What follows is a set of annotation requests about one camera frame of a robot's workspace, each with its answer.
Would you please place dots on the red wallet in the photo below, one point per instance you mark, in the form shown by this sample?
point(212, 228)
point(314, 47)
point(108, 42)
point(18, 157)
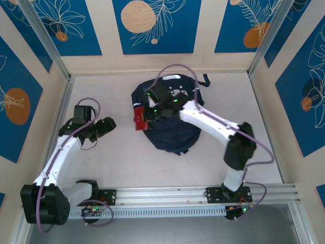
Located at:
point(139, 120)

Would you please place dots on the navy blue backpack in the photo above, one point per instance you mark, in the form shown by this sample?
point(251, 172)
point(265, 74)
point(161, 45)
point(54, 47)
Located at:
point(172, 134)

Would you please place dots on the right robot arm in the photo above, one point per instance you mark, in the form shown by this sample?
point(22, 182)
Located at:
point(238, 147)

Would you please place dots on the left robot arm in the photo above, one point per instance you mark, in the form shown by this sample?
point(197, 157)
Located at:
point(45, 206)

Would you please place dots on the grey metal sheet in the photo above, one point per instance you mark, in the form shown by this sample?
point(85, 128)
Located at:
point(162, 231)

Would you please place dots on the aluminium table side rail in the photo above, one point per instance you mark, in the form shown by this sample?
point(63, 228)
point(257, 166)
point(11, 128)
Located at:
point(63, 101)
point(264, 111)

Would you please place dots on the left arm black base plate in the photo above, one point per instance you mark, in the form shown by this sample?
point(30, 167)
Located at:
point(109, 197)

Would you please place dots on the aluminium mounting rail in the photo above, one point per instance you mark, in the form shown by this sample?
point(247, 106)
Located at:
point(157, 195)

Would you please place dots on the blue floral wall panel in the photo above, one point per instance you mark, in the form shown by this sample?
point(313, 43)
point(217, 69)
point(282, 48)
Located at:
point(304, 101)
point(15, 101)
point(238, 25)
point(157, 28)
point(76, 28)

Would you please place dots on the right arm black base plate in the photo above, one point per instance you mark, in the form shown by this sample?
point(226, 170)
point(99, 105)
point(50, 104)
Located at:
point(214, 194)

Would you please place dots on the aluminium corner post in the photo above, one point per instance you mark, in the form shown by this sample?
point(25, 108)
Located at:
point(45, 40)
point(269, 35)

